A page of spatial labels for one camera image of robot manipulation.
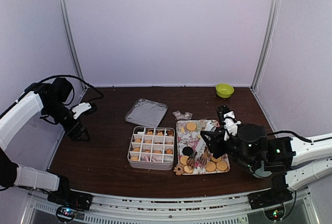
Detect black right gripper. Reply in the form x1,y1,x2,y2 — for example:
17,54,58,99
201,128,258,171

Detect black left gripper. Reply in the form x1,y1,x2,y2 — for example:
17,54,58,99
43,100,90,141

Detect silver serving tongs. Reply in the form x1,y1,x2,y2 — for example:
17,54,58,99
187,120,218,167

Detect silver tin lid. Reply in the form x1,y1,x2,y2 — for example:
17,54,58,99
124,99,168,128

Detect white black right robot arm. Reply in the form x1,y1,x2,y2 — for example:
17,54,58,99
200,124,331,209

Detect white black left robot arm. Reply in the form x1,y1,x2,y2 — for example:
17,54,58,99
1,75,104,209

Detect floral rectangular tray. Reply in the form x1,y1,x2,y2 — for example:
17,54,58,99
176,120,230,175

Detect round tan perforated biscuit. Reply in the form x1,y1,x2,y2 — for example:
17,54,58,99
186,122,197,132

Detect black sandwich cookie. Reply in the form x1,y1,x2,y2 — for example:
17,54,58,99
182,146,193,157

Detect clear printed cookie wrappers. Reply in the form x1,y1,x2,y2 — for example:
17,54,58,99
172,110,192,120

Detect flower shaped brown cookie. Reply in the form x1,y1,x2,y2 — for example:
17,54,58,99
173,164,184,176

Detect lime green bowl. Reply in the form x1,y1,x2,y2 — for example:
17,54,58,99
215,83,234,99

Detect pale green ceramic bowl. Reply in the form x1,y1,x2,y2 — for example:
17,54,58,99
253,167,272,178

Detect grey divided cookie tin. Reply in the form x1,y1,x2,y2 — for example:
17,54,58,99
127,127,175,171

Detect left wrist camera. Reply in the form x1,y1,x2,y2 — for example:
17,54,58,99
71,102,98,119

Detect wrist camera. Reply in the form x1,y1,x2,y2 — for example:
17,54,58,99
238,123,267,156
71,102,98,119

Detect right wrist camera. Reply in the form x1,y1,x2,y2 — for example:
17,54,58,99
238,123,267,156

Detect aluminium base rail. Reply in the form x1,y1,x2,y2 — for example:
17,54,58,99
19,188,321,223

